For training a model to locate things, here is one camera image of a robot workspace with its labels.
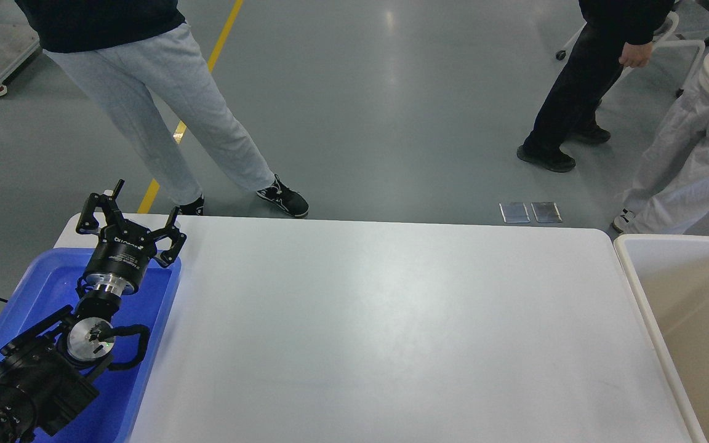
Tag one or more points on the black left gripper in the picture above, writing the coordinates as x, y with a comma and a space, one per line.
119, 255

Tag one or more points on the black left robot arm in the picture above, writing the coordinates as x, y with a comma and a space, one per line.
47, 372

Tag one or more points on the person in grey trousers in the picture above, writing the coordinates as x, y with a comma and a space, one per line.
123, 53

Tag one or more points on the left metal floor plate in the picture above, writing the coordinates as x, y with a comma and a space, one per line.
514, 213

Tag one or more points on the metal floor plate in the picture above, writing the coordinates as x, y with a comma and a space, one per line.
514, 213
546, 212

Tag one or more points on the right metal floor plate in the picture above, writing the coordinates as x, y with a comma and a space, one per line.
546, 212

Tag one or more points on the person in black trousers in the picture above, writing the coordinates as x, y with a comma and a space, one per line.
616, 35

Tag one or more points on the beige plastic bin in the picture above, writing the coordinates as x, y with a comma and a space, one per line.
669, 276

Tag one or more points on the person in white clothes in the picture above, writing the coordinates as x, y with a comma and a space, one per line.
670, 192

